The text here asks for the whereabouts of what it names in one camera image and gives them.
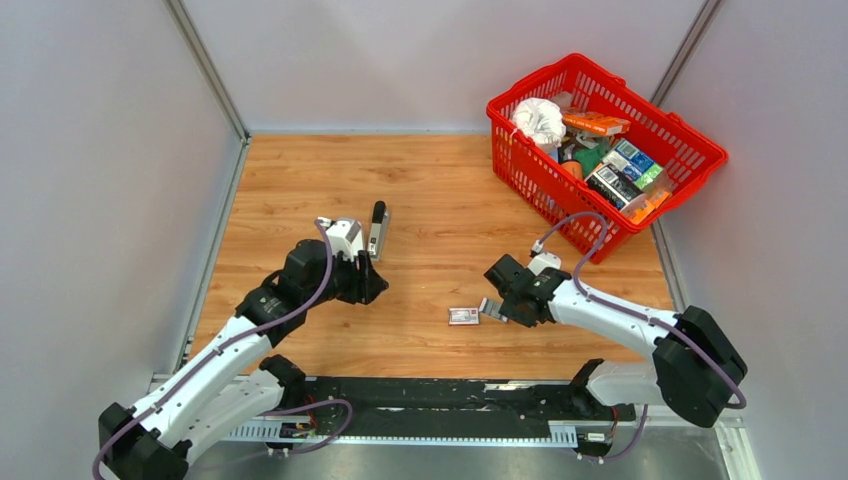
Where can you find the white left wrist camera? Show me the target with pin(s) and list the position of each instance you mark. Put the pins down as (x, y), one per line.
(345, 236)

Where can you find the blue green box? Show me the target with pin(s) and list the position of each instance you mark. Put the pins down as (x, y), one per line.
(636, 165)

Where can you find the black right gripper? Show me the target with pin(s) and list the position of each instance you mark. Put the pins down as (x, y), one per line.
(509, 311)

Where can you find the staple box tray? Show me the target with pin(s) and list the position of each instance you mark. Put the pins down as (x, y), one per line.
(492, 309)

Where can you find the black white box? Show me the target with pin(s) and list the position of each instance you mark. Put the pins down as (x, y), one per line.
(616, 188)

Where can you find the grey stapler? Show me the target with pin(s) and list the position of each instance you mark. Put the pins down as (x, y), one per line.
(378, 230)

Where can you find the orange box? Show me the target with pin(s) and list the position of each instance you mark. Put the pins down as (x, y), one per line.
(595, 123)

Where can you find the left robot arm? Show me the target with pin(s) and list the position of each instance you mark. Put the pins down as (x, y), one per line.
(234, 378)

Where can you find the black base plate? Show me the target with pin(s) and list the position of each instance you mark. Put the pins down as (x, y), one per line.
(448, 408)

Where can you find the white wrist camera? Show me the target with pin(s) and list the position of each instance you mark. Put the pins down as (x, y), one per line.
(345, 236)
(542, 259)

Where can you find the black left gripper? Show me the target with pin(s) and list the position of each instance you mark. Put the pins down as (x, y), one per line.
(366, 283)

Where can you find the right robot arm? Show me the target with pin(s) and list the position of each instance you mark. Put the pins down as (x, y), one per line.
(689, 365)

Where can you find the red white staple box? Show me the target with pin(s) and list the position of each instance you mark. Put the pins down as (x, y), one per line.
(462, 316)

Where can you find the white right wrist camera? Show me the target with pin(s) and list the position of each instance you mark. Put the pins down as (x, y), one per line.
(542, 259)

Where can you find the red plastic basket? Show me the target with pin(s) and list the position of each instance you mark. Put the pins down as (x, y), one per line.
(688, 156)

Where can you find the white crumpled bag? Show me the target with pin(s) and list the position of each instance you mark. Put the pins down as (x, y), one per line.
(541, 121)

